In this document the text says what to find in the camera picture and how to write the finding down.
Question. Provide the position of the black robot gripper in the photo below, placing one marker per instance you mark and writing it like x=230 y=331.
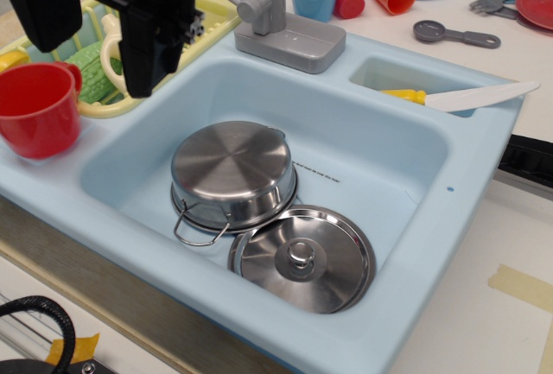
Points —
x=154 y=33

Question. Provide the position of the yellow plastic cup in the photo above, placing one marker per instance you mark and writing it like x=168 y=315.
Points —
x=13 y=59

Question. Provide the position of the light blue toy sink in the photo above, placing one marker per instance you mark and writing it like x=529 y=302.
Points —
x=408 y=176

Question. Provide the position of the yellow dish drying rack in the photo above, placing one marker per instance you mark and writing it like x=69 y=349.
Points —
x=220 y=17

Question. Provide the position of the green toy corn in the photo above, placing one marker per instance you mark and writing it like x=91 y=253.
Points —
x=96 y=88

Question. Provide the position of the red plastic mug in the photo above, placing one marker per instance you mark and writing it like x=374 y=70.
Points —
x=39 y=108

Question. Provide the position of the grey toy faucet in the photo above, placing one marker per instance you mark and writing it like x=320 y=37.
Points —
x=270 y=32

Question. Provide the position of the upturned stainless steel pot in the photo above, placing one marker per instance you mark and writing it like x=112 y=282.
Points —
x=232 y=177

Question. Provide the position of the stainless steel pot lid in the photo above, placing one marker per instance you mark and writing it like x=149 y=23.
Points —
x=302 y=259

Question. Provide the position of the grey toy measuring spoon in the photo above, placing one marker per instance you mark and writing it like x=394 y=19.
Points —
x=432 y=31

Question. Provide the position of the grey toy fork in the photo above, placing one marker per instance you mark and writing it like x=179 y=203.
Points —
x=494 y=8

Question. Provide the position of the red plastic plate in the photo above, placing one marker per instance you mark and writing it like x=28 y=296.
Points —
x=538 y=12

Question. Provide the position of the beige masking tape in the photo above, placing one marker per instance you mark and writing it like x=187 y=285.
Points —
x=521 y=286

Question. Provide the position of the yellow handled white toy knife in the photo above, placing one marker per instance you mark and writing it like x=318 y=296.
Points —
x=468 y=99

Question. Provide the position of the black table edge bracket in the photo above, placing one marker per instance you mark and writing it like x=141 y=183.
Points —
x=528 y=158

